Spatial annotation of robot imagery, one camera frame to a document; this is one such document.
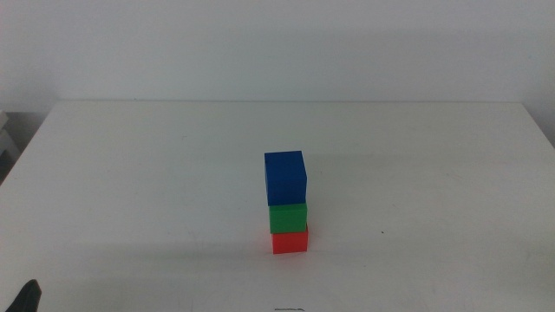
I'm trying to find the red cube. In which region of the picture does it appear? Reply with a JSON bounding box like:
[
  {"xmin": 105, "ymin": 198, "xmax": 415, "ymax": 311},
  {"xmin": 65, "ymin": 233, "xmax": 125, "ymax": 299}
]
[{"xmin": 271, "ymin": 224, "xmax": 310, "ymax": 256}]

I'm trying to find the green cube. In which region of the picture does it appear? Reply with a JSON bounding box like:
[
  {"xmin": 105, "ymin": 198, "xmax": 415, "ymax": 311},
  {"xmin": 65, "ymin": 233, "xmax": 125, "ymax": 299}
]
[{"xmin": 268, "ymin": 202, "xmax": 309, "ymax": 235}]

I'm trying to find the blue cube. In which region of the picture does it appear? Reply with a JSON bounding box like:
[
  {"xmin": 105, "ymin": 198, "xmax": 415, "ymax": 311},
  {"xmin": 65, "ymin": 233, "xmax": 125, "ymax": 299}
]
[{"xmin": 264, "ymin": 150, "xmax": 308, "ymax": 207}]

